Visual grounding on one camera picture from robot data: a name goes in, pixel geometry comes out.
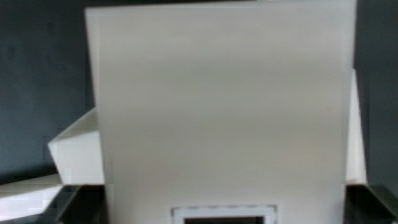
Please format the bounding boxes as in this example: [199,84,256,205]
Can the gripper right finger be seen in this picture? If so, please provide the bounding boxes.
[343,184,398,224]

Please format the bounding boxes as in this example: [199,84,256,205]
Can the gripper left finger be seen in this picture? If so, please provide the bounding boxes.
[57,185,109,224]

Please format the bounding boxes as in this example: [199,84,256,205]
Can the white cabinet body box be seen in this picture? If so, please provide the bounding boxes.
[48,75,368,185]

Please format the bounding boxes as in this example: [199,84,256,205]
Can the small white cabinet top block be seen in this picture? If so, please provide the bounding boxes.
[86,0,356,224]

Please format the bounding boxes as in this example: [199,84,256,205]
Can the white U-shaped fence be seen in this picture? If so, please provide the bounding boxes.
[0,174,64,221]

